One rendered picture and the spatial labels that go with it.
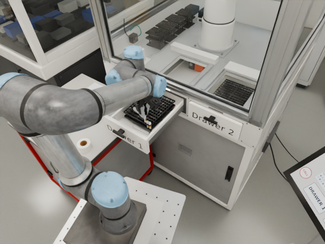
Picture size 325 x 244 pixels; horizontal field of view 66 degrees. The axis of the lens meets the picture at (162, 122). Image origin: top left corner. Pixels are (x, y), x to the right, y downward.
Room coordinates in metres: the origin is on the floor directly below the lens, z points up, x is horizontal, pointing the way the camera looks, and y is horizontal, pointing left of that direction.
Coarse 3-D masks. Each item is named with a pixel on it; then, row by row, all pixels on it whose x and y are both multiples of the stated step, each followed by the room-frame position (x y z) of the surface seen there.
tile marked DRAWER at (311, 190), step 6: (306, 186) 0.41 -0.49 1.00; (312, 186) 0.40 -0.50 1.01; (306, 192) 0.39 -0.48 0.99; (312, 192) 0.38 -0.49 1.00; (318, 192) 0.37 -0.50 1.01; (312, 198) 0.36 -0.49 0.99; (318, 198) 0.36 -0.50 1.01; (324, 198) 0.35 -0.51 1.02; (312, 204) 0.35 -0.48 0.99; (318, 204) 0.34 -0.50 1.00; (324, 204) 0.33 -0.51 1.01; (318, 210) 0.32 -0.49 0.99; (324, 210) 0.32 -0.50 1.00
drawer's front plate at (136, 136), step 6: (108, 120) 0.86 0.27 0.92; (114, 120) 0.85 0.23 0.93; (108, 126) 0.87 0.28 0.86; (114, 126) 0.84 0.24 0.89; (120, 126) 0.81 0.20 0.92; (126, 126) 0.80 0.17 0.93; (126, 132) 0.79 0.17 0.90; (132, 132) 0.76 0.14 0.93; (126, 138) 0.79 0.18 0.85; (132, 138) 0.77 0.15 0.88; (138, 138) 0.74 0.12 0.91; (144, 138) 0.72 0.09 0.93; (132, 144) 0.77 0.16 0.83; (138, 144) 0.74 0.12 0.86; (144, 144) 0.72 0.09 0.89; (144, 150) 0.72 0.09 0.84
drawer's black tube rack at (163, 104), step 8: (160, 104) 1.00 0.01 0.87; (168, 104) 0.97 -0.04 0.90; (128, 112) 0.93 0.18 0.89; (136, 112) 0.92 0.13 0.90; (152, 112) 0.95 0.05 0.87; (160, 112) 0.91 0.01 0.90; (168, 112) 0.94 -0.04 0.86; (136, 120) 0.90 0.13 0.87; (152, 120) 0.86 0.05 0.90; (160, 120) 0.89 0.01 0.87; (152, 128) 0.84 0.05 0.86
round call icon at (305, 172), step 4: (300, 168) 0.47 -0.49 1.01; (304, 168) 0.46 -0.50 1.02; (308, 168) 0.46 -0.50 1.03; (300, 172) 0.46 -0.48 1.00; (304, 172) 0.45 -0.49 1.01; (308, 172) 0.45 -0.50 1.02; (312, 172) 0.44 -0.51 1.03; (300, 176) 0.45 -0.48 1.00; (304, 176) 0.44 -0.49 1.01; (308, 176) 0.43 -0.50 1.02; (304, 180) 0.43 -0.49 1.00
